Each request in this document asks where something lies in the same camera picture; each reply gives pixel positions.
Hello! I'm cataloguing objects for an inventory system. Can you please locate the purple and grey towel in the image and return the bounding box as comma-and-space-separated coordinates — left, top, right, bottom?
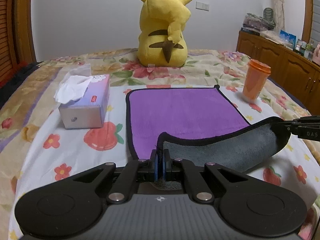
126, 86, 291, 172

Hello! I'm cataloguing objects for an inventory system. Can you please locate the wooden sideboard cabinet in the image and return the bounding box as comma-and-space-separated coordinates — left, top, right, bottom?
236, 30, 319, 115

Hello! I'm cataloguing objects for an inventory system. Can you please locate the orange lidded cup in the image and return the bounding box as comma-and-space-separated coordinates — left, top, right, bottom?
242, 59, 271, 102

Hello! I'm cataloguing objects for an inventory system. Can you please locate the purple tissue box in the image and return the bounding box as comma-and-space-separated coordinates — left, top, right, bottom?
54, 74, 110, 129

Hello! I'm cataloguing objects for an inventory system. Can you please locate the floral bed sheet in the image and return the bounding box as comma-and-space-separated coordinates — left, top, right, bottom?
1, 49, 309, 239

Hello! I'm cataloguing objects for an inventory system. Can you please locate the clutter pile on cabinet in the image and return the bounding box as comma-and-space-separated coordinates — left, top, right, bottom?
240, 8, 318, 63

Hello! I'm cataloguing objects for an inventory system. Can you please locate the white fruit print cloth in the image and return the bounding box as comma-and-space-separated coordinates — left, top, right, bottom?
9, 85, 319, 239

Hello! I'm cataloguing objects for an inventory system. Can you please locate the yellow Pikachu plush toy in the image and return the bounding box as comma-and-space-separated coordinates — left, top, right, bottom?
137, 0, 192, 67

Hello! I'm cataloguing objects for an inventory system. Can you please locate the wooden slatted headboard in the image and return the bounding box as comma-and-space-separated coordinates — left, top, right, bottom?
0, 0, 36, 87

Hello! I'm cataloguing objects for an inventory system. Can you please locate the white wall switch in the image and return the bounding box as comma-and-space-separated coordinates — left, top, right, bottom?
196, 2, 209, 11

